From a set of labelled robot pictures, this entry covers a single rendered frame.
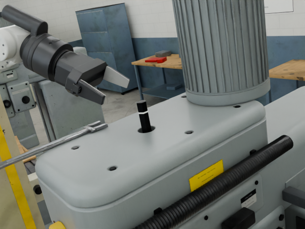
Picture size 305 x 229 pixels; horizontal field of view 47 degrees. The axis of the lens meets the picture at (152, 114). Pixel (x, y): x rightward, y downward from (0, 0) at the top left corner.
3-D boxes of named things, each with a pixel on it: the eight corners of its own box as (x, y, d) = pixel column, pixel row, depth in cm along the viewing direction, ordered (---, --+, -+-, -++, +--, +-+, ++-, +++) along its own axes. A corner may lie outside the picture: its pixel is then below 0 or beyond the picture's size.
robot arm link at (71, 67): (101, 90, 81) (59, 68, 84) (112, 52, 76) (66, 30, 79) (69, 109, 70) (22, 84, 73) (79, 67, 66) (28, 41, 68)
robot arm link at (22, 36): (23, 81, 73) (-19, 58, 75) (56, 67, 82) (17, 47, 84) (30, 30, 67) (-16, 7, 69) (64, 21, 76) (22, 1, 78)
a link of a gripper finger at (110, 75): (130, 77, 75) (105, 66, 77) (125, 90, 77) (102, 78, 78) (133, 76, 77) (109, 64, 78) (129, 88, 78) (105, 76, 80)
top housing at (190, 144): (104, 286, 56) (79, 201, 51) (45, 220, 77) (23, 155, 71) (278, 165, 81) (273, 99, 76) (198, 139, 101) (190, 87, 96)
